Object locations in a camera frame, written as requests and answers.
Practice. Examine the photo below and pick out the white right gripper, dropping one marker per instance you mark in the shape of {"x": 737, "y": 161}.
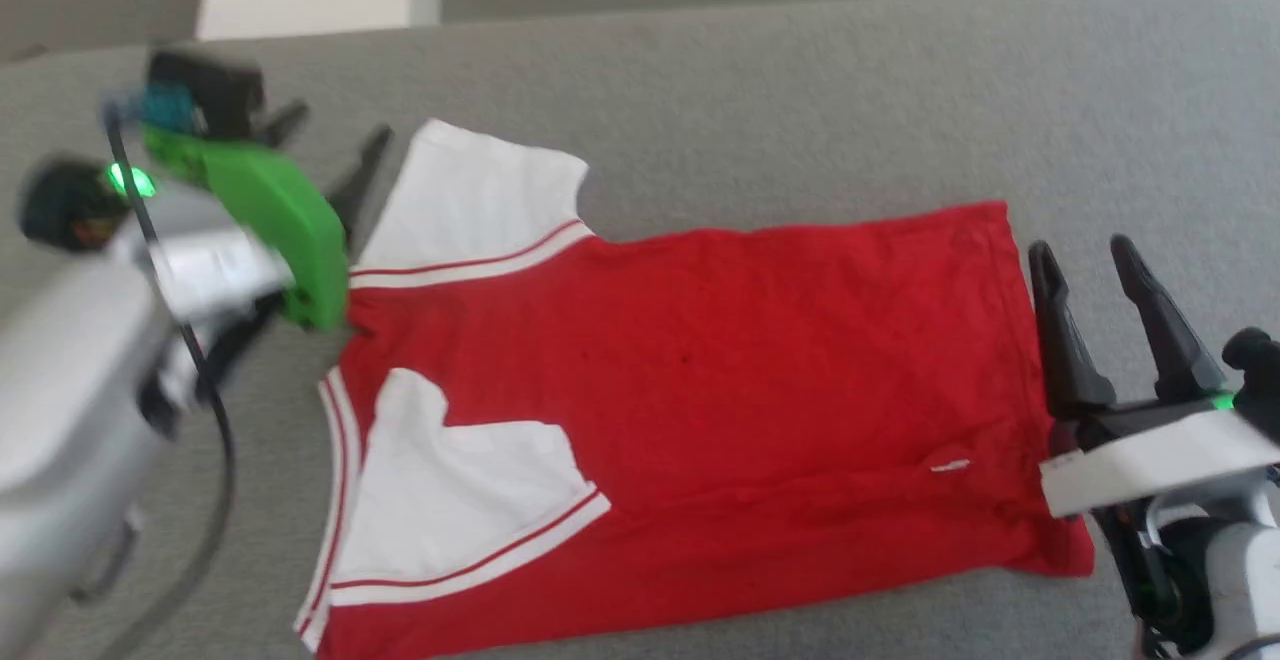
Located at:
{"x": 1150, "y": 460}

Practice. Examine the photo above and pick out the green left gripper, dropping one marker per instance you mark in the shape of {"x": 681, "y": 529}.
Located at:
{"x": 290, "y": 230}

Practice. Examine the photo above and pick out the red and white basketball jersey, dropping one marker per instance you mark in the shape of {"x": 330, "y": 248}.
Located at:
{"x": 700, "y": 410}

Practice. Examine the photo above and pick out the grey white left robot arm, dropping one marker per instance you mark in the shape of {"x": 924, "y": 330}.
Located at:
{"x": 70, "y": 390}

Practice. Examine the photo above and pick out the grey fabric sofa seat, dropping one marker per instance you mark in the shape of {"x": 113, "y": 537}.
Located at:
{"x": 800, "y": 100}

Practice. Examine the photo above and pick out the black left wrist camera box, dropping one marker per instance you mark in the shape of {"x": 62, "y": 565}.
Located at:
{"x": 215, "y": 90}

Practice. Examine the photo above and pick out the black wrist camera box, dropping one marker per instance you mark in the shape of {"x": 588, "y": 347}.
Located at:
{"x": 215, "y": 90}
{"x": 1260, "y": 365}

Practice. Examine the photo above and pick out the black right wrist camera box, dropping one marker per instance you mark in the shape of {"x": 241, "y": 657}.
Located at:
{"x": 1260, "y": 365}

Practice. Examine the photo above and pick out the teal left camera connector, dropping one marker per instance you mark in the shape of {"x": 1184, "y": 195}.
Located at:
{"x": 165, "y": 108}

